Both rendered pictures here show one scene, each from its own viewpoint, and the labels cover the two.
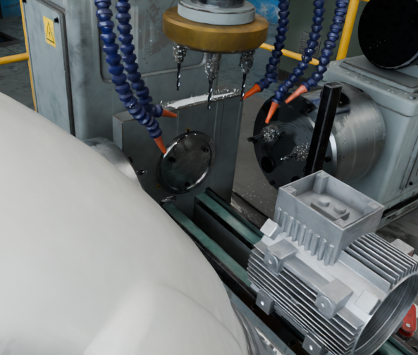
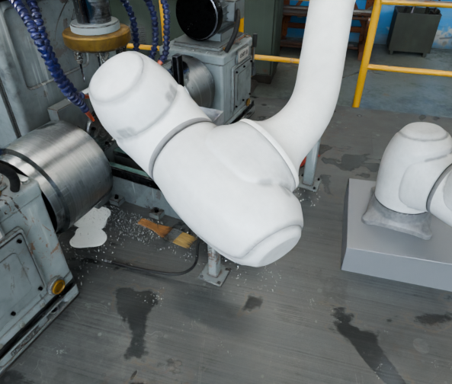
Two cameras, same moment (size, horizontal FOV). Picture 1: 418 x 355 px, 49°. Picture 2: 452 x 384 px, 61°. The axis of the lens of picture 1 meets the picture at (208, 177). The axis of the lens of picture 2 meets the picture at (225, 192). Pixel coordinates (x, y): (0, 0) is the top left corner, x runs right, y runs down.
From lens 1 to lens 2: 41 cm
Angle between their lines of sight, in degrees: 20
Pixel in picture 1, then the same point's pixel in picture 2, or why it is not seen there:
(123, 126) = (58, 113)
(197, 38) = (93, 45)
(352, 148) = (197, 92)
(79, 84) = (14, 94)
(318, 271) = not seen: hidden behind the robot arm
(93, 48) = (17, 68)
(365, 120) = (199, 73)
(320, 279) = not seen: hidden behind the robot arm
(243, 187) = not seen: hidden behind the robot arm
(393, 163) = (222, 96)
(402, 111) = (217, 63)
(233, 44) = (115, 43)
